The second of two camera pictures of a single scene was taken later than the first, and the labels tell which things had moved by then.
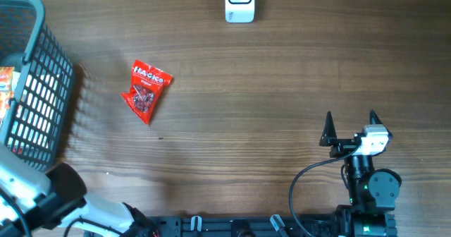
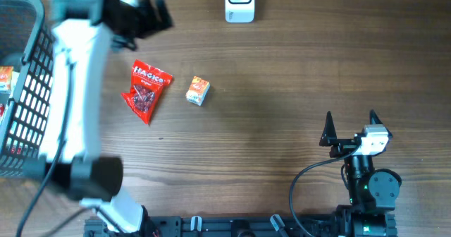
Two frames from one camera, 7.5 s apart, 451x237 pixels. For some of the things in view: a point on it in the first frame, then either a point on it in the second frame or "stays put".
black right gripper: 330,138 stays put
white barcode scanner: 239,3 stays put
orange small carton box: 6,89 to 197,91
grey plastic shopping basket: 45,83 stays put
